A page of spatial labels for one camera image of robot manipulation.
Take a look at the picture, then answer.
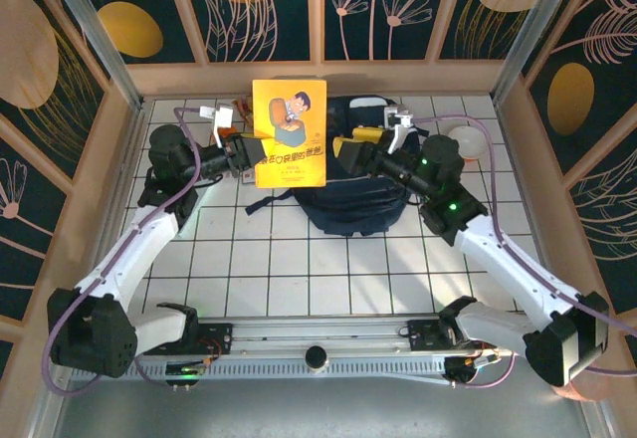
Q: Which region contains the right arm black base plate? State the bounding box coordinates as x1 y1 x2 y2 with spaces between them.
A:
407 318 499 352

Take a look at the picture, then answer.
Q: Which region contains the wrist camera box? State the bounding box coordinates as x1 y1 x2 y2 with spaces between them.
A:
382 105 415 154
198 103 235 146

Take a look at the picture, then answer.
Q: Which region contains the aluminium corner post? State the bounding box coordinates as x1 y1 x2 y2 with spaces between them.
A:
42 0 146 110
491 0 583 106

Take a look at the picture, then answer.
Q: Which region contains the yellow cartoon book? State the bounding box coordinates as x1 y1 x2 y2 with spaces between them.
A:
251 78 329 190

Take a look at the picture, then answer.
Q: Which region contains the white and orange bowl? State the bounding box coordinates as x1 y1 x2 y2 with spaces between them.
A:
447 125 487 160

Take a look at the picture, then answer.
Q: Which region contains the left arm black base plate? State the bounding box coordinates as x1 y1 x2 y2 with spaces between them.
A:
142 322 235 357

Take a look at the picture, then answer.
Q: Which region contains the perforated metal strip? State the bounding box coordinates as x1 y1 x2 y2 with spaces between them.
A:
69 360 449 384

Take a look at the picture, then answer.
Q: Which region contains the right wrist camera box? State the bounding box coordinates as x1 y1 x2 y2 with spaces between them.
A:
382 105 415 154

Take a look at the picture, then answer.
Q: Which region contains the navy blue backpack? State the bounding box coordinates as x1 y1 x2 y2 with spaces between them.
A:
245 94 424 238

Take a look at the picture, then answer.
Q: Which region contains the black round knob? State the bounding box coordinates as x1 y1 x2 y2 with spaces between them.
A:
304 343 329 373

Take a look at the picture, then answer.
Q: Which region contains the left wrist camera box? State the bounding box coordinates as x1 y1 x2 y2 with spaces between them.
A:
198 103 235 146

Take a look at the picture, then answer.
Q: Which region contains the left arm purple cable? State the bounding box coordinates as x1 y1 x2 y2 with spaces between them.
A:
42 107 210 399

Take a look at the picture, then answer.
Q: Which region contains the translucent orange cup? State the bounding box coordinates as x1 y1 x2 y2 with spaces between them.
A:
555 372 612 403

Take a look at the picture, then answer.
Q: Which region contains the black controller board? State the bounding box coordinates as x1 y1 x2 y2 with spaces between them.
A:
444 355 501 388
165 363 205 388

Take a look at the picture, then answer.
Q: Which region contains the aluminium mounting rail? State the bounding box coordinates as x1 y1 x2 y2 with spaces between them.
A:
49 312 587 359

